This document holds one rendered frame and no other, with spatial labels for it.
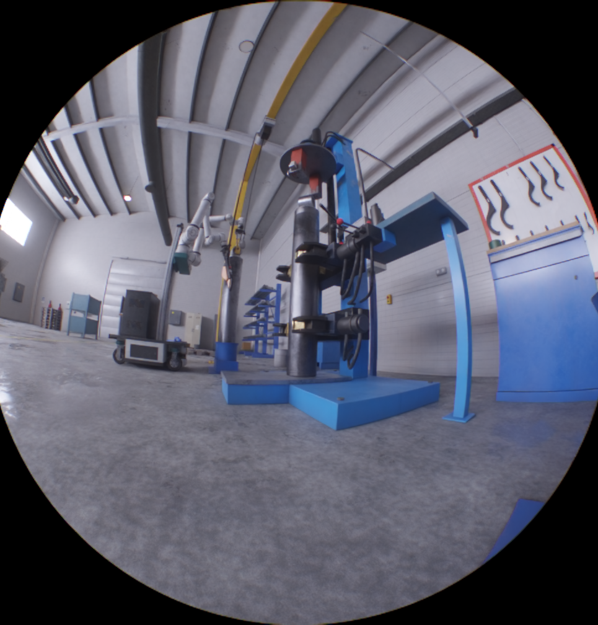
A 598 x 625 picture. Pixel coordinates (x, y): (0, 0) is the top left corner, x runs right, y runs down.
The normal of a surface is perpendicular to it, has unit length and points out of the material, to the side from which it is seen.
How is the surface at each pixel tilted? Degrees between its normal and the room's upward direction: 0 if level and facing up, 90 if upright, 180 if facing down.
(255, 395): 90
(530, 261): 90
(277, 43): 173
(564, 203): 90
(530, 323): 90
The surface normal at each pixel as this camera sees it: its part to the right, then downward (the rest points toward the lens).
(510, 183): -0.91, -0.11
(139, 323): 0.40, -0.14
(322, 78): -0.14, 0.97
